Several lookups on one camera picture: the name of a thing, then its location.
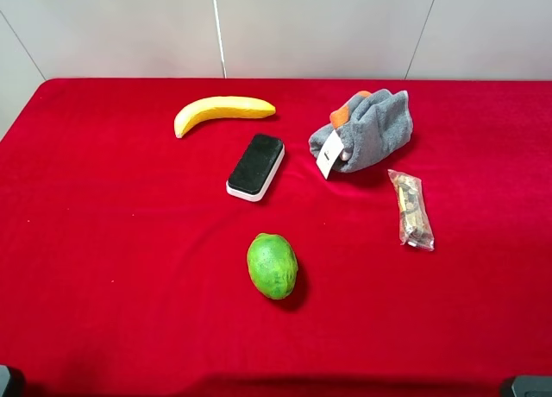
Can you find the grey towel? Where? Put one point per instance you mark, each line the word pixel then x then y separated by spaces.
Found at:
pixel 363 131

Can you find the black white board eraser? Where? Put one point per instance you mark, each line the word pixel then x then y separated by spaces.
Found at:
pixel 254 172

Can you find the green mango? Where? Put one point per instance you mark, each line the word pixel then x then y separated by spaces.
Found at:
pixel 272 265

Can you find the yellow banana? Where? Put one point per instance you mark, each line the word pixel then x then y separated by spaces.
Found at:
pixel 219 107

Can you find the clear snack packet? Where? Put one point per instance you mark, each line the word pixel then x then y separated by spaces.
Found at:
pixel 414 224

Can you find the red table cloth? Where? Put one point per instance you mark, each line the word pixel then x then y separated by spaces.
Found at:
pixel 124 259

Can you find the dark right base corner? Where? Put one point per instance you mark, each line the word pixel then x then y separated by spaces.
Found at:
pixel 527 386

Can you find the dark base corner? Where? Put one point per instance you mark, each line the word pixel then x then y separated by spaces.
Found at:
pixel 527 386
pixel 12 382

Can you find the dark left base corner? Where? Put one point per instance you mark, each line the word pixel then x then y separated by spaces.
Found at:
pixel 12 382

